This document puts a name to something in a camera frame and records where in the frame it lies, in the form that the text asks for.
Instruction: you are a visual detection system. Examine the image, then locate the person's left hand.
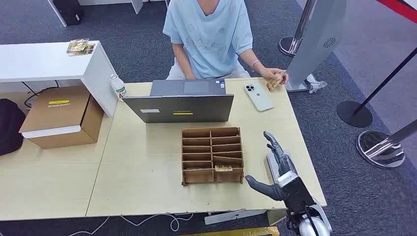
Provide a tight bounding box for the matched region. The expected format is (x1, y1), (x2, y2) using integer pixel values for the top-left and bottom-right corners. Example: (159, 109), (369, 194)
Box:
(260, 67), (290, 86)

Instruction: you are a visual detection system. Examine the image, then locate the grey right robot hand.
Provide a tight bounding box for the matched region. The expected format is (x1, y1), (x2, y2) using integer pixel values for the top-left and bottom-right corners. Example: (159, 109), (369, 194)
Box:
(245, 131), (298, 201)

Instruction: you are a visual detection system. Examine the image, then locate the gold patterned ID card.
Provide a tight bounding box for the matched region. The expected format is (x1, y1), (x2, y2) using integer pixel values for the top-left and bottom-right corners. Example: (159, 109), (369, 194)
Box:
(266, 77), (282, 92)

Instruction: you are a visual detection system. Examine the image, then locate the person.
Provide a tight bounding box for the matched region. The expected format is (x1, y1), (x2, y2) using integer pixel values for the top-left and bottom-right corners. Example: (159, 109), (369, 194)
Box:
(162, 0), (290, 86)

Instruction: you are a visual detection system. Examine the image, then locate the wooden card organizer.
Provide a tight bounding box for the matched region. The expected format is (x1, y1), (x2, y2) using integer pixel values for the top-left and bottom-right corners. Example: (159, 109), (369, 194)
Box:
(181, 126), (245, 186)

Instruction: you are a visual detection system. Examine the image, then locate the dark card pack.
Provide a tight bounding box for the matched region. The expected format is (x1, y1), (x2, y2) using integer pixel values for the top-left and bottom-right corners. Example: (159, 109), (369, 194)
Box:
(69, 44), (96, 57)

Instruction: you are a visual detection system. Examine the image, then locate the gold card stack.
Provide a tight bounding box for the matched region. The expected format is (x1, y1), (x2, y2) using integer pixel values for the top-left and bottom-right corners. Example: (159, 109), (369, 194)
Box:
(66, 38), (90, 54)

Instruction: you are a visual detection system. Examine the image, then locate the white smartphone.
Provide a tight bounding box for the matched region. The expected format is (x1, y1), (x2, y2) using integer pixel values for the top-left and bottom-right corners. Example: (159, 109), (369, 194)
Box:
(244, 83), (275, 113)

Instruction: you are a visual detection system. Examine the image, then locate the clear plastic wrap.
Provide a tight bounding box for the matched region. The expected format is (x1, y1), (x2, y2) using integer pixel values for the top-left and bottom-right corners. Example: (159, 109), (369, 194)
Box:
(304, 74), (328, 94)

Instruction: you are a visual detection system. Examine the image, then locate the grey kiosk stand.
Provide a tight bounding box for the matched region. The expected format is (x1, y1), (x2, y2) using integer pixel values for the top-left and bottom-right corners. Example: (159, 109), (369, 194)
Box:
(285, 0), (348, 93)

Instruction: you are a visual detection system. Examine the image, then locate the yellow floor mat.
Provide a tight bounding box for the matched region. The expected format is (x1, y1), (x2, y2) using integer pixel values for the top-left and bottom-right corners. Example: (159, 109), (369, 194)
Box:
(177, 226), (281, 236)

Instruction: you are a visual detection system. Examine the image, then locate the grey laptop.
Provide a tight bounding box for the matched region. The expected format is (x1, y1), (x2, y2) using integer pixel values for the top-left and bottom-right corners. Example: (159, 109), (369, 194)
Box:
(122, 79), (235, 124)

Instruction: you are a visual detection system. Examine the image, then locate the red barrier belt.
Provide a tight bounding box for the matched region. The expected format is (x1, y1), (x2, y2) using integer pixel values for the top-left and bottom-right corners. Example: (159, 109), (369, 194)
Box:
(376, 0), (417, 24)

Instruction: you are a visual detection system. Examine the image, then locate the white plastic drink bottle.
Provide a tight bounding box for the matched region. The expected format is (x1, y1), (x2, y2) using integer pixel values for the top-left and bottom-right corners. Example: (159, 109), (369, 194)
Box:
(110, 73), (128, 102)

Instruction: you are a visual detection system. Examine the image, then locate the black computer tower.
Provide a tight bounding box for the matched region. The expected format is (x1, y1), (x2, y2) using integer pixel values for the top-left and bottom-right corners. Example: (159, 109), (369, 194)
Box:
(52, 0), (85, 27)

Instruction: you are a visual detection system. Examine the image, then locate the brown cardboard box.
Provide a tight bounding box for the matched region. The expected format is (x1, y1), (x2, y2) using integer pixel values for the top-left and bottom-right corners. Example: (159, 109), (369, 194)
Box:
(19, 86), (105, 149)

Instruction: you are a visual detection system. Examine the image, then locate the white side shelf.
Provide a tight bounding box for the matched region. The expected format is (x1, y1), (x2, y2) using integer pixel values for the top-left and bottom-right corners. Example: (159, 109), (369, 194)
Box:
(0, 40), (119, 118)

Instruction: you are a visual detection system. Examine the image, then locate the black bag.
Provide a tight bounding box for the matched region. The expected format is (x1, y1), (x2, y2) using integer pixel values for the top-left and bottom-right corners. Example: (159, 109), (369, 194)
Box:
(0, 98), (27, 157)

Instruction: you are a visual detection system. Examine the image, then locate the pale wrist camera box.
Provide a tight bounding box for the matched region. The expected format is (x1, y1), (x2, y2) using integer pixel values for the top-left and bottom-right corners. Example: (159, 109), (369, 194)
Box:
(277, 172), (298, 189)

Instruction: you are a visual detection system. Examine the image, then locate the chrome stanchion post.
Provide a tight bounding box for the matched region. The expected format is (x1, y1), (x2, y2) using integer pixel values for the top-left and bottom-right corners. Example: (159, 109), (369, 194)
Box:
(278, 0), (317, 58)
(356, 119), (417, 169)

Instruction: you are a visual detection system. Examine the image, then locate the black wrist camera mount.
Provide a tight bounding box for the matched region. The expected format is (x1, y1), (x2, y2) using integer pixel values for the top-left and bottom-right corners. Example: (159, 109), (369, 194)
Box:
(282, 177), (316, 214)

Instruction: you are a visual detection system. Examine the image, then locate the white metal bracket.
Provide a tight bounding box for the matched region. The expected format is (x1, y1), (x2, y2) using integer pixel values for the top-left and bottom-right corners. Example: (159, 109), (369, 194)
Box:
(204, 209), (268, 225)

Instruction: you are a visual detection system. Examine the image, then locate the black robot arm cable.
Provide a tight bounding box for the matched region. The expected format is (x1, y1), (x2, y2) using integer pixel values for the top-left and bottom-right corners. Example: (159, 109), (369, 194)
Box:
(301, 202), (323, 236)

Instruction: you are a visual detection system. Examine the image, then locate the black stanchion post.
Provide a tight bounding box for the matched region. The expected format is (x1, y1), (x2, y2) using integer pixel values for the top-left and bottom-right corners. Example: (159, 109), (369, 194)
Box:
(336, 47), (417, 128)

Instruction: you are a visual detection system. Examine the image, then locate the white cable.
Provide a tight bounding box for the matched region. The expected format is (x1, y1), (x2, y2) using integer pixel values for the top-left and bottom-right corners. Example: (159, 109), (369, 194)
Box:
(66, 213), (194, 236)

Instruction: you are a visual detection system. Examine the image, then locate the white desk frame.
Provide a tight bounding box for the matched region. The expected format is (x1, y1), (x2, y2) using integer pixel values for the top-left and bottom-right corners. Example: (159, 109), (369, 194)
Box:
(47, 0), (171, 28)

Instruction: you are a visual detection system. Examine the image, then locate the black floor cable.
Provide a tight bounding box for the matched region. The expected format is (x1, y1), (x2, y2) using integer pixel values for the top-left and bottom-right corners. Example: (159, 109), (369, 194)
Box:
(21, 80), (61, 108)

